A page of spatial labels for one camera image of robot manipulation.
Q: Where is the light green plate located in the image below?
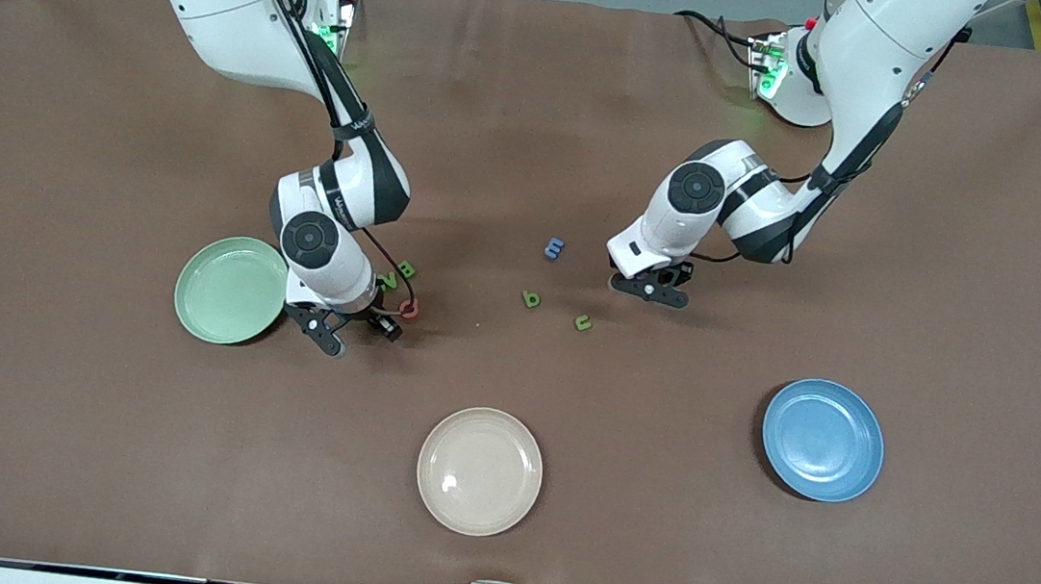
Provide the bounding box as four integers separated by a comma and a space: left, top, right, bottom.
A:
169, 230, 295, 351

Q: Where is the beige plate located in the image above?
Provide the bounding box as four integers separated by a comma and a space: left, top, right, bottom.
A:
411, 401, 550, 544

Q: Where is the brown table mat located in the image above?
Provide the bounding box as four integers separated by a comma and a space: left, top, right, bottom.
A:
0, 0, 1041, 584

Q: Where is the blue plate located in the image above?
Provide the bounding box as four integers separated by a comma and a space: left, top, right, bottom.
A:
754, 373, 892, 509

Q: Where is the metal base connector bracket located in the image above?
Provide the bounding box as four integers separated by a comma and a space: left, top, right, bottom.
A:
744, 28, 791, 103
308, 0, 359, 63

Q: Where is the black base cable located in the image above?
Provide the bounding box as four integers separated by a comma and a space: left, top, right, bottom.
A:
669, 9, 773, 72

